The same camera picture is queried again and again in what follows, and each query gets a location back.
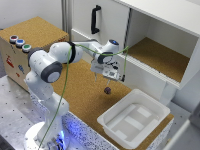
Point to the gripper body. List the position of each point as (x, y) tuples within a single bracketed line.
[(107, 69)]

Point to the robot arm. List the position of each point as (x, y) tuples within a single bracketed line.
[(45, 66)]

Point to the purple block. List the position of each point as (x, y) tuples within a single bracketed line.
[(107, 90)]

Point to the white sliding door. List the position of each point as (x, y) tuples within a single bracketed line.
[(100, 18)]

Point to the white plastic box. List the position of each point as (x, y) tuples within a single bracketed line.
[(133, 118)]

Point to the white cabinet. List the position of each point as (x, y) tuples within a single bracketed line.
[(160, 40)]

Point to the wooden drawer box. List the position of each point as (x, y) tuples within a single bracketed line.
[(31, 36)]

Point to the green button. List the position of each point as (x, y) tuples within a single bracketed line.
[(26, 47)]

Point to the blue button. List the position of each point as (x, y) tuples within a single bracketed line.
[(20, 42)]

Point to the red button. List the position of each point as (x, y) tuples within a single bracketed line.
[(13, 38)]

